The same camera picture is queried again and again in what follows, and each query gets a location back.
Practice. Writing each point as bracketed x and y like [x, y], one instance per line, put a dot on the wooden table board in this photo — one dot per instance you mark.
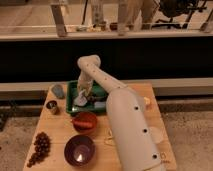
[59, 129]

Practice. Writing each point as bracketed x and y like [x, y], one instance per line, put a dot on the purple bowl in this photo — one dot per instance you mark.
[79, 150]

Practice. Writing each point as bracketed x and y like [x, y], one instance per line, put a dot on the black handled tool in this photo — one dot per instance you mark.
[96, 98]

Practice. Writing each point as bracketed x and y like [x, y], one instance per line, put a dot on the white lidded container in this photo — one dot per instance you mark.
[156, 134]

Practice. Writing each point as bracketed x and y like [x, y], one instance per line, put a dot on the bunch of dark grapes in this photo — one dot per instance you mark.
[42, 149]

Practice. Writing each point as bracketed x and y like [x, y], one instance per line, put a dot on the grey blue cup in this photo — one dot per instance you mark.
[57, 90]

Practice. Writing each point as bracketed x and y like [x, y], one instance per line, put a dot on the white towel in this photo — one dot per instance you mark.
[81, 100]

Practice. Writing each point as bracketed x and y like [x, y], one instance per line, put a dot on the orange carrot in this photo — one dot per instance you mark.
[82, 124]

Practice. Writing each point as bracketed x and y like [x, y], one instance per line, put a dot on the light blue sponge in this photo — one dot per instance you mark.
[100, 105]

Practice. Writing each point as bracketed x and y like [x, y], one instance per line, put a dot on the red bowl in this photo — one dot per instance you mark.
[85, 117]

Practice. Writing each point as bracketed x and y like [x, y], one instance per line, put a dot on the small metal cup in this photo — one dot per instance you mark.
[52, 107]

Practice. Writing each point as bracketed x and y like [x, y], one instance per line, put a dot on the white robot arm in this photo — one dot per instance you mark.
[125, 108]

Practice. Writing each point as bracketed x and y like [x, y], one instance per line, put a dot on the green plastic tray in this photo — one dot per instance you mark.
[72, 93]

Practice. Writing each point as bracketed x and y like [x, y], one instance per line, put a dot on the orange fruit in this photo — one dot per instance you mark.
[147, 101]

